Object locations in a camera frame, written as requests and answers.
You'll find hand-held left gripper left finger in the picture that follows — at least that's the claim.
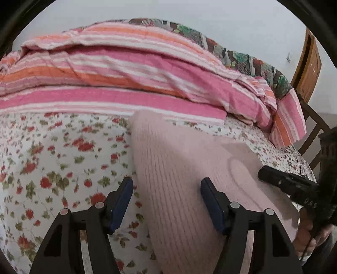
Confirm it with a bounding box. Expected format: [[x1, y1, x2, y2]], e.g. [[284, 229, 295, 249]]
[[29, 176, 135, 274]]

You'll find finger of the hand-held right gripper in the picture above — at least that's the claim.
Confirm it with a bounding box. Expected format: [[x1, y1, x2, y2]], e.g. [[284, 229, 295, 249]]
[[258, 165, 321, 209]]

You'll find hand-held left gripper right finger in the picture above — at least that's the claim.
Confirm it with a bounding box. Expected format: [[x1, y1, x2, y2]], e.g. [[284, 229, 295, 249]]
[[200, 177, 298, 274]]

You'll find pink knit sweater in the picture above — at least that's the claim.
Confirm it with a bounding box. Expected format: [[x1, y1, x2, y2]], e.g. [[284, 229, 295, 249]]
[[130, 109, 302, 274]]

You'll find person's right hand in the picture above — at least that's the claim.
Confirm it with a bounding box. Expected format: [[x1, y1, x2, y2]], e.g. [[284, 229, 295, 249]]
[[293, 208, 333, 261]]

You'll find dark wooden chair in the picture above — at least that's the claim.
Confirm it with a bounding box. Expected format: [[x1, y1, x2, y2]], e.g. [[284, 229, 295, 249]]
[[297, 93, 333, 158]]

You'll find floral bed sheet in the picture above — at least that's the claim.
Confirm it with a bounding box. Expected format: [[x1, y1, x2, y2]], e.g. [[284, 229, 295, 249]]
[[0, 112, 316, 274]]

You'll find brown wooden door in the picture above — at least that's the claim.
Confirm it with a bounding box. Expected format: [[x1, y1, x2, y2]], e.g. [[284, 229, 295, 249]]
[[291, 28, 322, 104]]

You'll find pink orange striped quilt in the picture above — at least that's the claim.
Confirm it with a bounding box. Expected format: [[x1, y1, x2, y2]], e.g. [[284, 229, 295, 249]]
[[0, 22, 307, 148]]

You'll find multicolour patchwork blanket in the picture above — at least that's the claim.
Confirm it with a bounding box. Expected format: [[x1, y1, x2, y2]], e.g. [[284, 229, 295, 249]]
[[126, 18, 294, 99]]

